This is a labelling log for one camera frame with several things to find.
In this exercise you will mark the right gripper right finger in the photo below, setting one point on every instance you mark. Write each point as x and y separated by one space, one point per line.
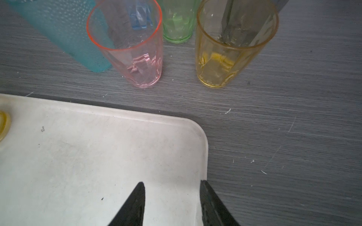
214 212

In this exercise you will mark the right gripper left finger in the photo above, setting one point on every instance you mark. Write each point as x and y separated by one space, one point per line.
132 211

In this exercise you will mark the beige plastic tray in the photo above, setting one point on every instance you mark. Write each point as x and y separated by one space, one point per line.
66 164

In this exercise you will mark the amber plastic cup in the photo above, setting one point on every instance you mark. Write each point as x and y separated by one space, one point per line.
5 124

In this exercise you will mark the yellow plastic cup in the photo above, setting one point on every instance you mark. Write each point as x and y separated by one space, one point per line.
217 64

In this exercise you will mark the pink plastic cup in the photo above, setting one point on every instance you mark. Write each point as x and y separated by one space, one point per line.
136 55

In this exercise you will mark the grey smoked plastic cup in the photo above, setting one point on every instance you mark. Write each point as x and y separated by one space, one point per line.
248 23

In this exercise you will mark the teal frosted plastic cup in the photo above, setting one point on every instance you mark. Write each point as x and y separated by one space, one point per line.
64 24

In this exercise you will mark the small green plastic cup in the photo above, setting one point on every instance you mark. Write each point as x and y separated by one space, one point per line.
178 19

